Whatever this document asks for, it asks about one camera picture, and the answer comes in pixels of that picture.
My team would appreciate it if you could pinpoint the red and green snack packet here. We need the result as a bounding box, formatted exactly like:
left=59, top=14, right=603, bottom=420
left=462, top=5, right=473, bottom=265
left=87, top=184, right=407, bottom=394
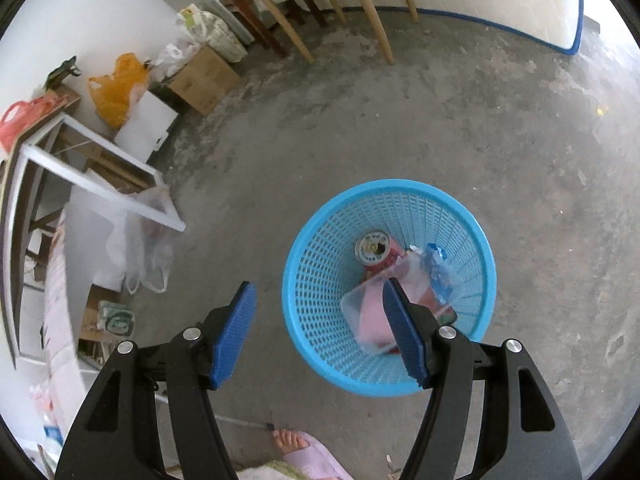
left=434, top=304, right=459, bottom=329

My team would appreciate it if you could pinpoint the orange plastic bag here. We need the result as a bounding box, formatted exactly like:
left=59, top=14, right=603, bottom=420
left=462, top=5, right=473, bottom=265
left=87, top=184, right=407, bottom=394
left=88, top=52, right=151, bottom=129

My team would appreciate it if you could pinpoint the clear plastic bag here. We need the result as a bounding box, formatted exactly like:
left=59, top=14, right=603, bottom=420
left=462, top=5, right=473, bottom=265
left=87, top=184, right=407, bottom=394
left=107, top=185, right=177, bottom=295

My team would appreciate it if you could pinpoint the white box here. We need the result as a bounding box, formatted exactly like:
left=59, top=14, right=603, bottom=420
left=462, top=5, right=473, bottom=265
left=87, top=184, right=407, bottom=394
left=115, top=90, right=180, bottom=164

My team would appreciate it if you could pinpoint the dark wooden stool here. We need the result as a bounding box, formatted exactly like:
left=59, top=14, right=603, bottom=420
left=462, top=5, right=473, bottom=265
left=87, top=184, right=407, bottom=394
left=217, top=0, right=347, bottom=59

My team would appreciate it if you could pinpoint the red plastic bag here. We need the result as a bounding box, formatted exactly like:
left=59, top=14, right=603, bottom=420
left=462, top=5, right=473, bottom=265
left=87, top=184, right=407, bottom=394
left=0, top=97, right=54, bottom=152

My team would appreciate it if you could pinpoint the green and white packet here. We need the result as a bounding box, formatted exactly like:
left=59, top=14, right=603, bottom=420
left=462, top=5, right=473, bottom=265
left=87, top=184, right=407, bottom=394
left=97, top=300, right=137, bottom=339

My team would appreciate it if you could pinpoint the wooden chair with black seat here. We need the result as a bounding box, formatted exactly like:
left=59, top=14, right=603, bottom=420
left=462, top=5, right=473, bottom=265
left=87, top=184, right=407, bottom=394
left=252, top=0, right=421, bottom=67

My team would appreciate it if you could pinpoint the white printed sack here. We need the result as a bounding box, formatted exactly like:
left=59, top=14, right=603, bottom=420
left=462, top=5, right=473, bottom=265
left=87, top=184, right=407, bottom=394
left=177, top=4, right=249, bottom=64

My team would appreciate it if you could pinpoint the white frame desk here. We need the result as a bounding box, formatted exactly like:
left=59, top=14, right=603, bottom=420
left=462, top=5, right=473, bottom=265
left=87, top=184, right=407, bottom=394
left=0, top=112, right=187, bottom=361

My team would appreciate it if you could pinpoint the purple slipper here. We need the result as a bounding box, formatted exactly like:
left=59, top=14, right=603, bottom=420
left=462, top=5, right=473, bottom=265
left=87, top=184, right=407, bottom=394
left=280, top=432, right=354, bottom=480

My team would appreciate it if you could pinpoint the person's foot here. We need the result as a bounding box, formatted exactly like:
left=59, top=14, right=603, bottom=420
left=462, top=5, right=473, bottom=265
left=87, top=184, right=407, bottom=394
left=272, top=427, right=314, bottom=457

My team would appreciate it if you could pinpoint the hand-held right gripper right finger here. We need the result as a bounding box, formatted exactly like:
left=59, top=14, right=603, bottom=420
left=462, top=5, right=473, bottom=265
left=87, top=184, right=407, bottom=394
left=382, top=277, right=584, bottom=480

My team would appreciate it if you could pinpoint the cardboard box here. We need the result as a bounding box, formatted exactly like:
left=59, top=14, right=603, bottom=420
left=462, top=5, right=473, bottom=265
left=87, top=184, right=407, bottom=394
left=167, top=45, right=242, bottom=117

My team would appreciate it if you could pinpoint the white plastic bag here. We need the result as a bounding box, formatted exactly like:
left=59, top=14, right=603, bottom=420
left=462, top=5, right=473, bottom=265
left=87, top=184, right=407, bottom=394
left=150, top=42, right=197, bottom=82

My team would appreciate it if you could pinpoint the blue plastic mesh basket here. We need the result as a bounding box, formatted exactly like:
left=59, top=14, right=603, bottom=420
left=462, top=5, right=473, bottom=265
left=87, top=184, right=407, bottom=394
left=282, top=179, right=497, bottom=398

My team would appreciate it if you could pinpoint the fluffy white robe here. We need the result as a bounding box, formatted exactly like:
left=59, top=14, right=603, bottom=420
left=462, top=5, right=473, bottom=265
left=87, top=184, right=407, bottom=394
left=235, top=460, right=302, bottom=480

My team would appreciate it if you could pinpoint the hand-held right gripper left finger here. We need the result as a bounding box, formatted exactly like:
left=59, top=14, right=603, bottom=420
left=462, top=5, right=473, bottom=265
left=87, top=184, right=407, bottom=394
left=54, top=281, right=258, bottom=480

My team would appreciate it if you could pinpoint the red drink can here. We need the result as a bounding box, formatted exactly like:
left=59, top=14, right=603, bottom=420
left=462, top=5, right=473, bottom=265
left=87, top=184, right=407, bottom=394
left=356, top=230, right=409, bottom=282

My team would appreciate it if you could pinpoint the white pillow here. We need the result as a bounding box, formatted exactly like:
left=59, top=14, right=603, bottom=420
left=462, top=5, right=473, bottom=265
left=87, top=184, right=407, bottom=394
left=66, top=172, right=128, bottom=282

